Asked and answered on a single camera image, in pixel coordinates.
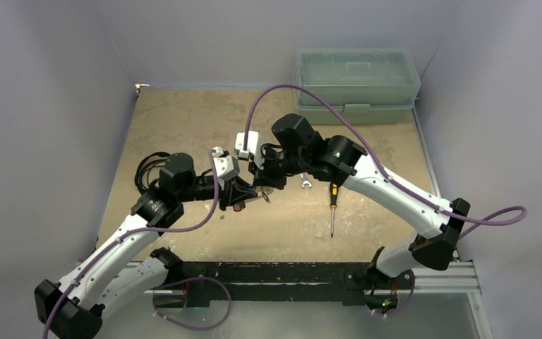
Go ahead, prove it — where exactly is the green plastic toolbox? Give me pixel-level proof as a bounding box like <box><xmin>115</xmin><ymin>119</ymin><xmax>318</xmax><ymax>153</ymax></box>
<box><xmin>293</xmin><ymin>48</ymin><xmax>421</xmax><ymax>125</ymax></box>

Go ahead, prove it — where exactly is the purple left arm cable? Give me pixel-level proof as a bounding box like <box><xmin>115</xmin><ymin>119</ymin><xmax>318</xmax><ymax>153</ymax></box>
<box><xmin>42</xmin><ymin>149</ymin><xmax>222</xmax><ymax>339</ymax></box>

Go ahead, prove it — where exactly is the orange black screwdriver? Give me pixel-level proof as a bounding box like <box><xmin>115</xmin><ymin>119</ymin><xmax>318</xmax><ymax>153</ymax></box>
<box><xmin>330</xmin><ymin>183</ymin><xmax>339</xmax><ymax>238</ymax></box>

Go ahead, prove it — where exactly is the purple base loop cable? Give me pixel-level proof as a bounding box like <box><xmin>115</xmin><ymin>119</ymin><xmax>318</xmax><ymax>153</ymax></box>
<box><xmin>151</xmin><ymin>275</ymin><xmax>232</xmax><ymax>333</ymax></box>

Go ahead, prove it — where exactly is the coiled black cable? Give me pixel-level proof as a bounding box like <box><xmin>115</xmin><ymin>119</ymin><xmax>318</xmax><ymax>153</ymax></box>
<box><xmin>133</xmin><ymin>150</ymin><xmax>174</xmax><ymax>195</ymax></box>

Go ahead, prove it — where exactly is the grey key holder plate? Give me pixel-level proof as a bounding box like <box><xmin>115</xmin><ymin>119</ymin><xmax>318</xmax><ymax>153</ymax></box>
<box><xmin>248</xmin><ymin>186</ymin><xmax>275</xmax><ymax>203</ymax></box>

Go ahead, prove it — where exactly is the aluminium frame rail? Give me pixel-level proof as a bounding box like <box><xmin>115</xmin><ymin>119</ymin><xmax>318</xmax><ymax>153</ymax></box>
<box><xmin>413</xmin><ymin>262</ymin><xmax>481</xmax><ymax>294</ymax></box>

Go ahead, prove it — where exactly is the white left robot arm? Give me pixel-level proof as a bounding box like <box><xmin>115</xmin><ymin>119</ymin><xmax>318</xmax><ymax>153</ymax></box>
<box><xmin>34</xmin><ymin>148</ymin><xmax>258</xmax><ymax>338</ymax></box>

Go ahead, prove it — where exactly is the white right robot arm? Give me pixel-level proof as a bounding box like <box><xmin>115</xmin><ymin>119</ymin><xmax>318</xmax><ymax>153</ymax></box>
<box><xmin>235</xmin><ymin>114</ymin><xmax>470</xmax><ymax>287</ymax></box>

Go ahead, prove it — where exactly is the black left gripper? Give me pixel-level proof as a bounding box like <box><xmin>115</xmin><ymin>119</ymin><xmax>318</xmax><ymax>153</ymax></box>
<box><xmin>178</xmin><ymin>174</ymin><xmax>258</xmax><ymax>210</ymax></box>

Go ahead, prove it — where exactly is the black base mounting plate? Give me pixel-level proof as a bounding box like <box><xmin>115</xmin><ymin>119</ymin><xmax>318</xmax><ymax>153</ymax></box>
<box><xmin>155</xmin><ymin>261</ymin><xmax>413</xmax><ymax>311</ymax></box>

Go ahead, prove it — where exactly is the silver open-end wrench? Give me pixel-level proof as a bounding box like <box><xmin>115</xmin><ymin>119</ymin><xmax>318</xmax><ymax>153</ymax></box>
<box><xmin>300</xmin><ymin>173</ymin><xmax>313</xmax><ymax>189</ymax></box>

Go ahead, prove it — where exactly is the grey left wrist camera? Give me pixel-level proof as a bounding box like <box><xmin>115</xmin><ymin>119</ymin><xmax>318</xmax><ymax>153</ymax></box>
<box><xmin>211</xmin><ymin>147</ymin><xmax>240</xmax><ymax>181</ymax></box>

